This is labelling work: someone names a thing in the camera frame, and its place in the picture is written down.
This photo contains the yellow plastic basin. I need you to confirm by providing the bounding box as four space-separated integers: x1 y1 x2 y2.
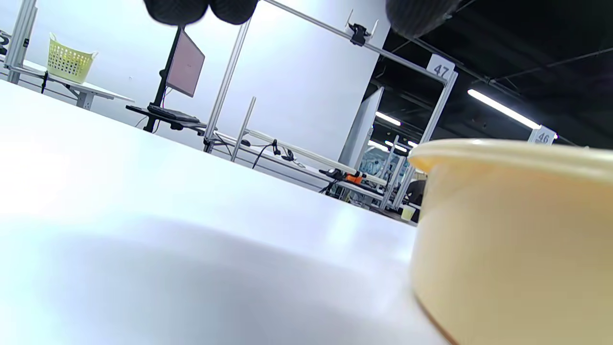
407 138 613 345

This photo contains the computer monitor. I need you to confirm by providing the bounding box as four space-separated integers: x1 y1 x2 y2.
165 29 205 98

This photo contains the person's left hand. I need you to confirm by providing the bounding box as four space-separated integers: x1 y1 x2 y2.
144 0 463 39

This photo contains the black clamp with white antennas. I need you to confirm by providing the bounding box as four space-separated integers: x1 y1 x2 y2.
346 10 379 47

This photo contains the white partition panel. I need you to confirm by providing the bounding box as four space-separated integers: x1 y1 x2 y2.
339 86 384 168

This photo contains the long ceiling light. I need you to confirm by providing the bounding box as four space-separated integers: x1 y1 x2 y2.
468 89 542 130

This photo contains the yellow-green plastic basket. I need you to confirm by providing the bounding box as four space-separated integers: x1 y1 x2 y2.
46 33 99 85

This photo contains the black keyboard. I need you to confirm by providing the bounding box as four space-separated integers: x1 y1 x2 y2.
148 104 201 124

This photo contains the aluminium profile post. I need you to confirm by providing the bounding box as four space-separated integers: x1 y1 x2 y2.
7 0 38 85

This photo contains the long white desk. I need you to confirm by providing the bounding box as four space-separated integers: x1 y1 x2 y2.
206 129 398 204

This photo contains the black computer stand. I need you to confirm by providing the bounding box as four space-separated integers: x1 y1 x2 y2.
125 26 207 134

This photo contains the white desk with basket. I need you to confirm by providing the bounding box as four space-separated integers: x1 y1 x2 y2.
0 53 135 111

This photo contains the white number sign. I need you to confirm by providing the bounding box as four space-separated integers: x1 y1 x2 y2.
528 126 557 144
426 54 455 81

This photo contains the aluminium profile frame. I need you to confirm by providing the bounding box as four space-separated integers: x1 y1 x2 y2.
204 0 459 211

